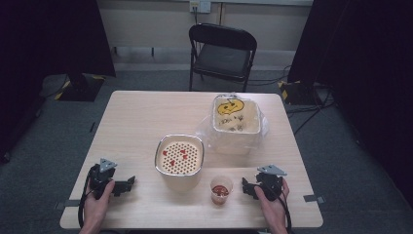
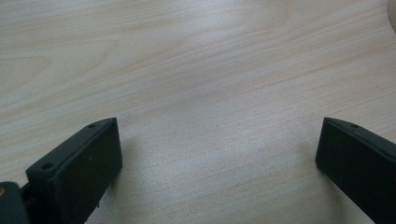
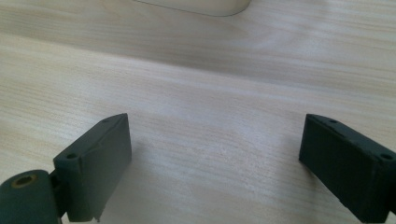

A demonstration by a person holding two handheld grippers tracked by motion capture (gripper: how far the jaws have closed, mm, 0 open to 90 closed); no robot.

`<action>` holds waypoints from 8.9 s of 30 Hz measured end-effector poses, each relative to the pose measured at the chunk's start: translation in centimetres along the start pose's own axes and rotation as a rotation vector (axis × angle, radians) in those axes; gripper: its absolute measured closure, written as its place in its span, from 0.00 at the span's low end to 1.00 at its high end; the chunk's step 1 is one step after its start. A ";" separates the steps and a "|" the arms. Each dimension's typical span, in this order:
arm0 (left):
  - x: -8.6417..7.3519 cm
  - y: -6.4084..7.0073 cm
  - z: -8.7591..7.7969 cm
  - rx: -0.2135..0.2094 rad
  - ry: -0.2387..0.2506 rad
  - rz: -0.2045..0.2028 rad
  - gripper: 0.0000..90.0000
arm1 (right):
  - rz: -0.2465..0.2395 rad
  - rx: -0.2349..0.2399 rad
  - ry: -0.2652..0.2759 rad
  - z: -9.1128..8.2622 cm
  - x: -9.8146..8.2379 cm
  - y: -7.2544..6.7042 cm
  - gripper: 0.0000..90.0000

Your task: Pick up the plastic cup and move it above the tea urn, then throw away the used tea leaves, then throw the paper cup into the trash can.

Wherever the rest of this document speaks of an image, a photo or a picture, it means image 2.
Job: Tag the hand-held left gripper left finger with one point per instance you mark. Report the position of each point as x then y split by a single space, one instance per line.
77 174

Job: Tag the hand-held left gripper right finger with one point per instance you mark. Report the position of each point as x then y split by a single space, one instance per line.
358 165

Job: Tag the round beige object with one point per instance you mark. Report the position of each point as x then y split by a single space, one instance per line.
393 12

